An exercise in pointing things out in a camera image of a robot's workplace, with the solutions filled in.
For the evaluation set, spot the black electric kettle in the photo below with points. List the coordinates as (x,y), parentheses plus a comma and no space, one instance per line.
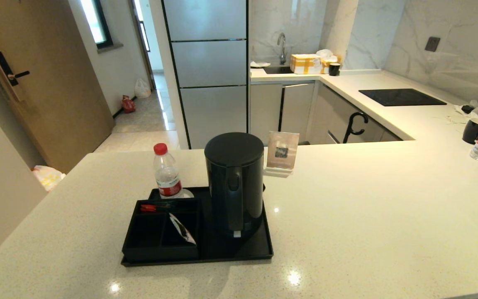
(235,166)

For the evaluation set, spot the pink and black tea sachet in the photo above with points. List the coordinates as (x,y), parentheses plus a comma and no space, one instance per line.
(181,230)

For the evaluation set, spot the red-capped water bottle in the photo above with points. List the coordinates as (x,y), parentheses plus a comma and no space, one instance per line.
(166,174)

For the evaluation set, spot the small black cup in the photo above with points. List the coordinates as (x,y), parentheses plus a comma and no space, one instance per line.
(334,69)

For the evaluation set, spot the acrylic QR code sign stand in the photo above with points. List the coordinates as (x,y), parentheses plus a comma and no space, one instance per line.
(282,151)

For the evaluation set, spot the grey kitchen cabinet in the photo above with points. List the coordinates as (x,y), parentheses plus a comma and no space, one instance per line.
(297,108)

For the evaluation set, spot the white dish by sink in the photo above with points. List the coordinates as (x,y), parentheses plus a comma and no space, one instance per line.
(259,64)

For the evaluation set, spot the kitchen sink basin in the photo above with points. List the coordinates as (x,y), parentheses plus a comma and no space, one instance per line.
(278,70)

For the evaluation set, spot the silver refrigerator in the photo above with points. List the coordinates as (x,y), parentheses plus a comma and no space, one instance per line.
(210,62)

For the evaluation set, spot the black serving tray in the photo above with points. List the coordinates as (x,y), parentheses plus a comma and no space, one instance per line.
(239,249)

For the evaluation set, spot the cardboard box with yellow tape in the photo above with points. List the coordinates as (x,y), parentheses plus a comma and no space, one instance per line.
(305,64)

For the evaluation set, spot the chrome sink faucet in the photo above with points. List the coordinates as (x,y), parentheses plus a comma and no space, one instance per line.
(282,45)

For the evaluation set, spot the red bag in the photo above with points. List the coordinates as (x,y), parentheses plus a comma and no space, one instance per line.
(128,104)

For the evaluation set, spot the small yellow taped box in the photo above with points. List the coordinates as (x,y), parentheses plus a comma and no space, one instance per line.
(330,65)

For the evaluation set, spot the crumpled white bag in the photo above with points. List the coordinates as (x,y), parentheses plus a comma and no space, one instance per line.
(325,53)

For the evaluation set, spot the black compartment organizer box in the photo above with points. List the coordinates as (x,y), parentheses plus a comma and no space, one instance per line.
(160,252)

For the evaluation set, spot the black induction cooktop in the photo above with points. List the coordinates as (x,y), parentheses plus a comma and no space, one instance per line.
(401,97)

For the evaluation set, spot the black framed window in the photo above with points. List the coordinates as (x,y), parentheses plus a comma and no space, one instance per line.
(98,20)

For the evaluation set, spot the white and yellow plastic bag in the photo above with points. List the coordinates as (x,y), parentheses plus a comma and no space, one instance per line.
(48,178)

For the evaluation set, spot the wooden door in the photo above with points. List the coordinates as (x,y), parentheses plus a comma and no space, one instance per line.
(56,83)

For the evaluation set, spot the black mug white inside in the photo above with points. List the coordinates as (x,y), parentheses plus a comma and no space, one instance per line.
(473,133)

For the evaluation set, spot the crumpled clear plastic wrap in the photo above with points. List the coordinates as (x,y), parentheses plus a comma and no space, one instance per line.
(477,109)

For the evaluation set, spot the grey wall socket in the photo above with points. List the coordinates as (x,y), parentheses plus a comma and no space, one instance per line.
(432,44)

